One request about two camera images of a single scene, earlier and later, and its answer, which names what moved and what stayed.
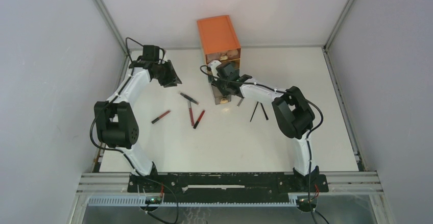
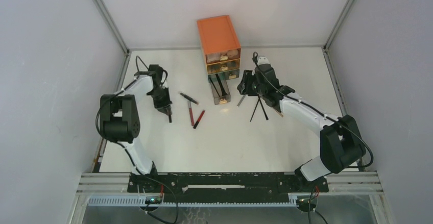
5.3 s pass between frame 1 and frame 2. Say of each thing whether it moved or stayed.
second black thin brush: stayed
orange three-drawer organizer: stayed
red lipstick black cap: stayed
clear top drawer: stayed
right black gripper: moved
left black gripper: moved
